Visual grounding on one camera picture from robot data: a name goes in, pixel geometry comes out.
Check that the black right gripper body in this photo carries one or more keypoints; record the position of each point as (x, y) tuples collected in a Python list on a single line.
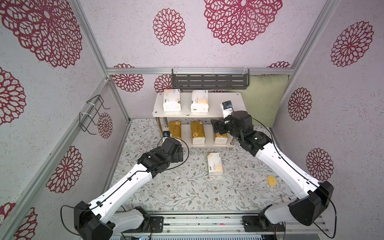
[(219, 127)]

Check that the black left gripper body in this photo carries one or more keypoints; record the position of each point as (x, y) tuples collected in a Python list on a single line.
[(178, 156)]

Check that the gold tissue pack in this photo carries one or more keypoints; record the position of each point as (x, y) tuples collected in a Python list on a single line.
[(175, 128), (220, 139), (198, 133)]

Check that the white tissue pack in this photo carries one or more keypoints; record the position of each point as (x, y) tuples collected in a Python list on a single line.
[(172, 100), (200, 101), (215, 166)]

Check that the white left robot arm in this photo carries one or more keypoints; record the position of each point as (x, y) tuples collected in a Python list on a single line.
[(100, 220)]

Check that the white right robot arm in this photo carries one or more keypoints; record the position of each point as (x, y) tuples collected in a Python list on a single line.
[(312, 197)]

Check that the green fabric cushion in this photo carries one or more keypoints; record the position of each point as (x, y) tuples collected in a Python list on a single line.
[(263, 96)]

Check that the yellow toy lemon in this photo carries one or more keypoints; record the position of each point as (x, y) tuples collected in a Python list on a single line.
[(272, 181)]

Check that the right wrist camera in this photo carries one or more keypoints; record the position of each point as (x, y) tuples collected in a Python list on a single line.
[(227, 108)]

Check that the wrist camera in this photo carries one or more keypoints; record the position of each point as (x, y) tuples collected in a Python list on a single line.
[(166, 134), (227, 108)]

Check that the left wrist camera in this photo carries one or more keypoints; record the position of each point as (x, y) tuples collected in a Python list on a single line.
[(166, 134)]

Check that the grey wall-mounted metal rack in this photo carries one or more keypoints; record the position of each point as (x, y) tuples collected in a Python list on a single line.
[(210, 81)]

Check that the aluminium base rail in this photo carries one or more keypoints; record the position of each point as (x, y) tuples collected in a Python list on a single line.
[(225, 226)]

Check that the black wire wall rack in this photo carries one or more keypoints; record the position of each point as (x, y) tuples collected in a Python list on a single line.
[(87, 118)]

